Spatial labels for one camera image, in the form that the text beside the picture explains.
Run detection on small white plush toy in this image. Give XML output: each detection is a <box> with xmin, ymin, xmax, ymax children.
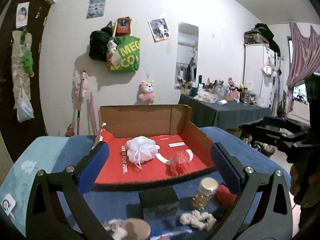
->
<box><xmin>107</xmin><ymin>39</ymin><xmax>118</xmax><ymax>54</ymax></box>

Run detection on red bag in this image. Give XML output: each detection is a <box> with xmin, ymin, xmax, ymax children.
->
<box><xmin>112</xmin><ymin>17</ymin><xmax>132</xmax><ymax>37</ymax></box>

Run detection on white mesh bath pouf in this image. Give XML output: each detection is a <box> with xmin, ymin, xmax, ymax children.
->
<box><xmin>126</xmin><ymin>136</ymin><xmax>159</xmax><ymax>173</ymax></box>

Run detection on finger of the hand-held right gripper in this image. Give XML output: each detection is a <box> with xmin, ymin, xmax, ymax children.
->
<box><xmin>264</xmin><ymin>116</ymin><xmax>310</xmax><ymax>137</ymax></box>
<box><xmin>241</xmin><ymin>124</ymin><xmax>309</xmax><ymax>155</ymax></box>

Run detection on white label with round logo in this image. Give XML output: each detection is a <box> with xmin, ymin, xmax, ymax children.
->
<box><xmin>1</xmin><ymin>194</ymin><xmax>17</xmax><ymax>217</ymax></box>

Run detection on red yarn ball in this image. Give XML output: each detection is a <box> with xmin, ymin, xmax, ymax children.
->
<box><xmin>215</xmin><ymin>184</ymin><xmax>237</xmax><ymax>207</ymax></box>

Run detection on photo collage wall poster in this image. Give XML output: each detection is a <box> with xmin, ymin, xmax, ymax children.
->
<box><xmin>147</xmin><ymin>18</ymin><xmax>171</xmax><ymax>42</ymax></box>

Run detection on glass jar with gold lid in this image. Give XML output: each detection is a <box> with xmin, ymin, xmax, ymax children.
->
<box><xmin>191</xmin><ymin>177</ymin><xmax>219</xmax><ymax>210</ymax></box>

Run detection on beige round powder puff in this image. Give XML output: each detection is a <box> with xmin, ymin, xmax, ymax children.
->
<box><xmin>124</xmin><ymin>218</ymin><xmax>152</xmax><ymax>240</ymax></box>

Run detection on clear plastic bag on door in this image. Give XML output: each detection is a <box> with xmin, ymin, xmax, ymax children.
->
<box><xmin>16</xmin><ymin>87</ymin><xmax>34</xmax><ymax>123</ymax></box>

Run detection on green tote bag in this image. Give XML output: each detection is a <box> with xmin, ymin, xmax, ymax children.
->
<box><xmin>107</xmin><ymin>35</ymin><xmax>141</xmax><ymax>74</ymax></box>

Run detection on blue quilted blanket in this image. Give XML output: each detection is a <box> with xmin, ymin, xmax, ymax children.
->
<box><xmin>54</xmin><ymin>126</ymin><xmax>292</xmax><ymax>240</ymax></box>

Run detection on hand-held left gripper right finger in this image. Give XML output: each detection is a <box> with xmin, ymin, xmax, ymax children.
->
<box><xmin>210</xmin><ymin>142</ymin><xmax>293</xmax><ymax>240</ymax></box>

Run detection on blue wall poster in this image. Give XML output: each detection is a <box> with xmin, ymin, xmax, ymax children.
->
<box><xmin>86</xmin><ymin>0</ymin><xmax>106</xmax><ymax>19</ymax></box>

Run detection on white wardrobe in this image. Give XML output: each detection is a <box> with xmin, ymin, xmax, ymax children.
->
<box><xmin>244</xmin><ymin>44</ymin><xmax>280</xmax><ymax>109</ymax></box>

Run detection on cream fluffy scrunchie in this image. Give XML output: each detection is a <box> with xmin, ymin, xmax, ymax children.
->
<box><xmin>179</xmin><ymin>210</ymin><xmax>217</xmax><ymax>231</ymax></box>

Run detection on pale pink plush toy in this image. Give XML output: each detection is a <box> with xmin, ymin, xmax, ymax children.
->
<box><xmin>72</xmin><ymin>71</ymin><xmax>88</xmax><ymax>98</ymax></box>

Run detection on red mesh bath pouf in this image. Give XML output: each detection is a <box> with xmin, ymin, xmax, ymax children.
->
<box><xmin>166</xmin><ymin>151</ymin><xmax>193</xmax><ymax>177</ymax></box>

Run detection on dark wooden door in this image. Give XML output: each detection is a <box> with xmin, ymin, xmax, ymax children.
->
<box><xmin>0</xmin><ymin>0</ymin><xmax>55</xmax><ymax>160</ymax></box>

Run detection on green plush toy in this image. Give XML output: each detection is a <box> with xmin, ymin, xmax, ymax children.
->
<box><xmin>22</xmin><ymin>51</ymin><xmax>34</xmax><ymax>77</ymax></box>

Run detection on black backpack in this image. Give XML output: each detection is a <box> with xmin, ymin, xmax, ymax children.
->
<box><xmin>89</xmin><ymin>21</ymin><xmax>113</xmax><ymax>62</ymax></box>

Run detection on photo on door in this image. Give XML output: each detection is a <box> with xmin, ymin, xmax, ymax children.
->
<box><xmin>15</xmin><ymin>2</ymin><xmax>30</xmax><ymax>28</ymax></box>

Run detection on blue tissue packet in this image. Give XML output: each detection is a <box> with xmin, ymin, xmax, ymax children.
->
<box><xmin>150</xmin><ymin>226</ymin><xmax>193</xmax><ymax>238</ymax></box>

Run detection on pink curtain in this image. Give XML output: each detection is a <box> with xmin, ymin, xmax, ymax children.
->
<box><xmin>285</xmin><ymin>22</ymin><xmax>320</xmax><ymax>113</ymax></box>

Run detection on grey white fluffy scrunchie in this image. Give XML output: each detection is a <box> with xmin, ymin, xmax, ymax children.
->
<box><xmin>102</xmin><ymin>219</ymin><xmax>128</xmax><ymax>239</ymax></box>

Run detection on pink sticks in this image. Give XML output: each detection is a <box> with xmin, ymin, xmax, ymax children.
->
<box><xmin>86</xmin><ymin>92</ymin><xmax>98</xmax><ymax>137</ymax></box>

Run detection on person's right hand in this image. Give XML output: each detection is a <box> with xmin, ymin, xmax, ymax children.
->
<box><xmin>289</xmin><ymin>164</ymin><xmax>303</xmax><ymax>204</ymax></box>

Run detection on cluster of cosmetic bottles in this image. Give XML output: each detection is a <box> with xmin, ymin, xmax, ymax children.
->
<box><xmin>176</xmin><ymin>74</ymin><xmax>260</xmax><ymax>107</ymax></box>

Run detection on black lidded clear box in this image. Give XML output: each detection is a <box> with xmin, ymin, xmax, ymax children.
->
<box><xmin>125</xmin><ymin>189</ymin><xmax>180</xmax><ymax>221</ymax></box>

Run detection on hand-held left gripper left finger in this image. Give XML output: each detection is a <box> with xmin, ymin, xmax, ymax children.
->
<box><xmin>26</xmin><ymin>141</ymin><xmax>118</xmax><ymax>240</ymax></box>

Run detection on teal blanket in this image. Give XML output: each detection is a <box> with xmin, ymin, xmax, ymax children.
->
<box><xmin>0</xmin><ymin>136</ymin><xmax>68</xmax><ymax>238</ymax></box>

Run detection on hanging clothes on wardrobe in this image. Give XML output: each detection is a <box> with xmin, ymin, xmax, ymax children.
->
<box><xmin>261</xmin><ymin>50</ymin><xmax>283</xmax><ymax>115</ymax></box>

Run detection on cardboard box with red liner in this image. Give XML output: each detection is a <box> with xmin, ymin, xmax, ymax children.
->
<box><xmin>91</xmin><ymin>104</ymin><xmax>217</xmax><ymax>192</ymax></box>

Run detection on black bag on wardrobe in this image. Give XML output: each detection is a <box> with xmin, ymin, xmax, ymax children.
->
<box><xmin>244</xmin><ymin>23</ymin><xmax>280</xmax><ymax>53</ymax></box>

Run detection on pink plush bear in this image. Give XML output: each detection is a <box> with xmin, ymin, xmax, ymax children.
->
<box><xmin>138</xmin><ymin>80</ymin><xmax>155</xmax><ymax>103</ymax></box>

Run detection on beige hanging organizer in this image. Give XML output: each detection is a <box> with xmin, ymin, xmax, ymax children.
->
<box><xmin>11</xmin><ymin>29</ymin><xmax>33</xmax><ymax>100</ymax></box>

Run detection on table with dark cloth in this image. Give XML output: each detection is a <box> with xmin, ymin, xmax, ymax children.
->
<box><xmin>179</xmin><ymin>94</ymin><xmax>272</xmax><ymax>130</ymax></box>

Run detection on wall mirror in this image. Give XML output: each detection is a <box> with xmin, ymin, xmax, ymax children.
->
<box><xmin>174</xmin><ymin>22</ymin><xmax>199</xmax><ymax>90</ymax></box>

